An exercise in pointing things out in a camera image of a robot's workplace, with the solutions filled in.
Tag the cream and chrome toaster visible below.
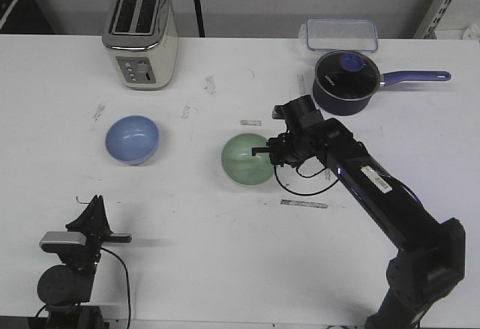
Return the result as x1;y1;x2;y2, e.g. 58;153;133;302
102;0;179;91

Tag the green bowl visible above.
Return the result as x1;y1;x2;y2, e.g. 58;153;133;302
220;133;274;186

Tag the white crumpled cloth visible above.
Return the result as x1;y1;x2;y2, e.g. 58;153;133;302
462;23;480;40

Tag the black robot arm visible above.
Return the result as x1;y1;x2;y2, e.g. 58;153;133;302
252;95;466;328
37;195;132;328

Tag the glass pot lid blue knob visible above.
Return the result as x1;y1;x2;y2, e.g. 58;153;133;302
315;50;380;100

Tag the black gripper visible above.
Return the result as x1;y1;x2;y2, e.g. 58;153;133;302
58;195;132;275
251;133;314;168

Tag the dark blue saucepan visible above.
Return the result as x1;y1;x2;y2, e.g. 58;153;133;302
312;50;451;116

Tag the grey metal shelf upright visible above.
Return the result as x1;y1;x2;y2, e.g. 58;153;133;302
413;0;476;40

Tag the clear plastic food container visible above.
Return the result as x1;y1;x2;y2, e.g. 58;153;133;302
298;18;378;52

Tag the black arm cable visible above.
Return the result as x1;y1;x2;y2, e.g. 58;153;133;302
273;156;342;197
34;246;132;329

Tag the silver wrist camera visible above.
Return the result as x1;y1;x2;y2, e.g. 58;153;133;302
271;105;285;120
39;232;86;254

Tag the blue bowl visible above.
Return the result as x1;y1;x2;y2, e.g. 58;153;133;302
104;115;161;165

